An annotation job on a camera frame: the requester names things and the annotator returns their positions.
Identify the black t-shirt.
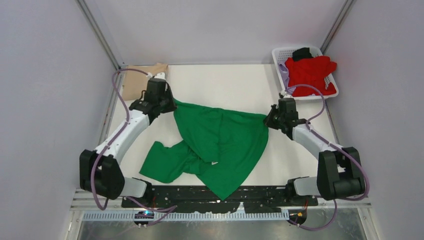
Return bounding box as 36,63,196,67
292,47,313,62

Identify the aluminium frame rail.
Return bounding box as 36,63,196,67
70,185,371,225

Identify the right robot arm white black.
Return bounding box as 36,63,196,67
263,98,366,201

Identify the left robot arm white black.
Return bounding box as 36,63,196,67
79,74,177,200

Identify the green t-shirt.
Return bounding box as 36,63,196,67
139,101,269,200

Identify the white plastic laundry basket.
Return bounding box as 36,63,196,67
271,46,339,101

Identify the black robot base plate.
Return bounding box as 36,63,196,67
121,185,318,214

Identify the folded beige t-shirt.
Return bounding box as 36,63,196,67
121,63,168,101

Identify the lavender t-shirt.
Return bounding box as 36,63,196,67
278,62,296,95

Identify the red t-shirt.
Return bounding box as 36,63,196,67
285,56,337,97

